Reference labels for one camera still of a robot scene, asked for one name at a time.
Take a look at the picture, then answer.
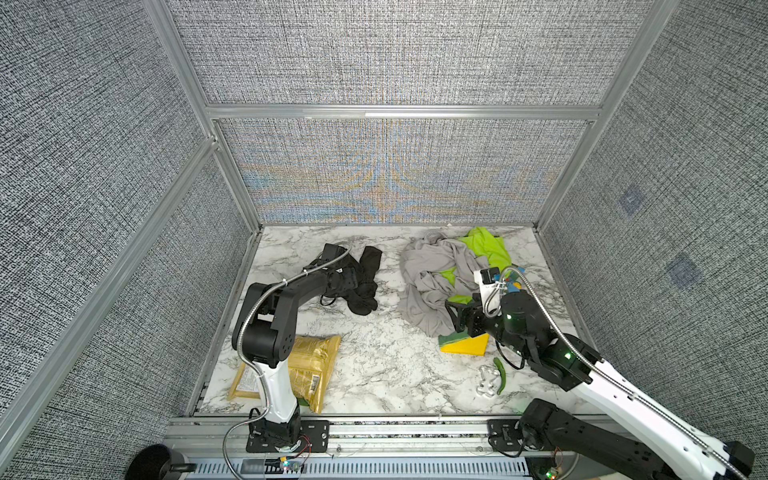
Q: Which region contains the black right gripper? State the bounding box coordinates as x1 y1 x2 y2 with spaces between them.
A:
444 293 532 363

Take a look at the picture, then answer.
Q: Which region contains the black cloth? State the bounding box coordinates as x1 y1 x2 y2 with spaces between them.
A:
320 246 382 316

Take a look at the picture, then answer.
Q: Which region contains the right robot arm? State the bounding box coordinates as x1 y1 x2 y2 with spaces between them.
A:
445 291 755 479

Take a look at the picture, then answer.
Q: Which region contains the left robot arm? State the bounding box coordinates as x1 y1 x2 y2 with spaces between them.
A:
232 267 358 452

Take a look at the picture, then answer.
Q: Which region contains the multicolour patterned cloth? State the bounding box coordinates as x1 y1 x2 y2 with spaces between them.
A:
438 281 524 356

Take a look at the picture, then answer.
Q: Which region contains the grey cloth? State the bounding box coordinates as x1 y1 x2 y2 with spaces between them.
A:
399 231 489 337

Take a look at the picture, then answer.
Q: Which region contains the neon green cloth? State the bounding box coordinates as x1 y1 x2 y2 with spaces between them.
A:
440 227 513 304

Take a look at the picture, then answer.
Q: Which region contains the green chili pepper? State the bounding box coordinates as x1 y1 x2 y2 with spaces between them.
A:
494 357 507 395

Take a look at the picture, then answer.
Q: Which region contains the yellow snack bag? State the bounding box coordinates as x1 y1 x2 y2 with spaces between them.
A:
227 335 342 414

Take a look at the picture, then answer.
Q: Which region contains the right metal conduit cable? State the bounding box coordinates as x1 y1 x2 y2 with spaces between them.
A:
482 266 751 480

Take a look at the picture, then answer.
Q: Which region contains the metal conduit cable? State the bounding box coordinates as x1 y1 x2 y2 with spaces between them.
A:
221 247 352 480
482 266 751 480

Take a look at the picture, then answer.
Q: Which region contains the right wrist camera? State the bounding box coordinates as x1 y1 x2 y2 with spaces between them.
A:
473 267 501 301

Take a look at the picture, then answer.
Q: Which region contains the left metal conduit cable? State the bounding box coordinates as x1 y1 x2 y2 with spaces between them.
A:
221 247 352 480

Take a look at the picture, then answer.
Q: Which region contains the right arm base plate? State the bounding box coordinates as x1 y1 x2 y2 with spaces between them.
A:
486 419 541 455

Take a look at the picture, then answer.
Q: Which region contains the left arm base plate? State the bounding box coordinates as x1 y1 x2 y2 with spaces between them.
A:
245 420 330 454

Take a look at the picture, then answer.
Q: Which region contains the aluminium mounting rail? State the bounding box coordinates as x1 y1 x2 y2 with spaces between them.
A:
161 413 667 480

